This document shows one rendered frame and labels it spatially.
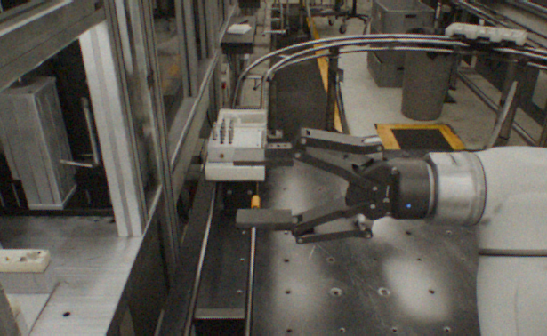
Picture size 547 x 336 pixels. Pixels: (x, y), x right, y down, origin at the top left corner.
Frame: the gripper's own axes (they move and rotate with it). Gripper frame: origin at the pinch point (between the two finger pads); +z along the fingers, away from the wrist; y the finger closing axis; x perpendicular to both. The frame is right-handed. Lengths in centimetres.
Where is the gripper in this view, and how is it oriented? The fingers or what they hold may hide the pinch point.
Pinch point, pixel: (256, 188)
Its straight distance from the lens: 58.0
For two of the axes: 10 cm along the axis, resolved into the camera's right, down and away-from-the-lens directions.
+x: 0.0, 4.9, -8.7
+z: -10.0, 0.0, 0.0
